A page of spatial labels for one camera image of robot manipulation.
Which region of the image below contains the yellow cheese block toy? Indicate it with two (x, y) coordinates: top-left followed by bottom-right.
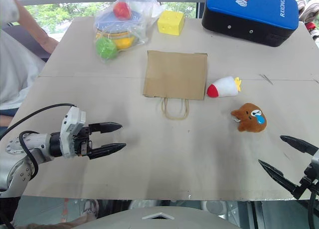
(157, 10), (185, 36)

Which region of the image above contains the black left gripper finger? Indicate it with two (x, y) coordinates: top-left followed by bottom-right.
(88, 122), (123, 136)
(88, 143), (127, 161)

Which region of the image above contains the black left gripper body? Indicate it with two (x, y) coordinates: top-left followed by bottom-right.
(71, 125), (94, 157)

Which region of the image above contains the clear plastic bag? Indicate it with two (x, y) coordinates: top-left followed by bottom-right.
(93, 0), (160, 65)

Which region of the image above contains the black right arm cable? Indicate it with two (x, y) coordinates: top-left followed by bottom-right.
(307, 189), (319, 229)

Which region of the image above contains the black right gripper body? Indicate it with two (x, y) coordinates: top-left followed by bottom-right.
(300, 165), (319, 192)

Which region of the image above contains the person in white shirt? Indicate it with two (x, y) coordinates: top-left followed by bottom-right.
(0, 0), (48, 111)

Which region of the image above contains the red apple toy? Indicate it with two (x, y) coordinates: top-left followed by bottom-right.
(113, 1), (133, 21)

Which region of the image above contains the blue toy plate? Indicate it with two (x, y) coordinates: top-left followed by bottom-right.
(95, 9), (145, 31)

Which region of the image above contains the green round fruit toy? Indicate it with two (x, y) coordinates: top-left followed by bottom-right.
(95, 37), (118, 59)

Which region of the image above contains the brown paper bag with handles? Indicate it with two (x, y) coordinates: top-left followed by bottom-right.
(143, 50), (208, 121)

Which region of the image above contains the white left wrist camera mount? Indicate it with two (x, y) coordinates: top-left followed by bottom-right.
(59, 106), (87, 159)

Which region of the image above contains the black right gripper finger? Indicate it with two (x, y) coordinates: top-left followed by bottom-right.
(258, 159), (305, 200)
(280, 135), (319, 155)

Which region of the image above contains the brown crying bear plush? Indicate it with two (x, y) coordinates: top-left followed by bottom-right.
(230, 102), (268, 133)

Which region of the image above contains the pair of pale shoes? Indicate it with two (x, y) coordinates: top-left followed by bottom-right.
(293, 0), (319, 24)

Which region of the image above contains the dark chair seat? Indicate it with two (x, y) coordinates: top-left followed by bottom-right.
(0, 23), (52, 63)

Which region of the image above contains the white red rocket plush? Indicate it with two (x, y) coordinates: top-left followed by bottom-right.
(206, 75), (243, 99)

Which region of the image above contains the white sneaker under table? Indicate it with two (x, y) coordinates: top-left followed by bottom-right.
(82, 199), (100, 221)

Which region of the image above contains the blue and black case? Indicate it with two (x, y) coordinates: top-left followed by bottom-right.
(201, 0), (300, 48)

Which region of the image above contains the yellow toy bowl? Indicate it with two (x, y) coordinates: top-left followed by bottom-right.
(108, 31), (137, 50)

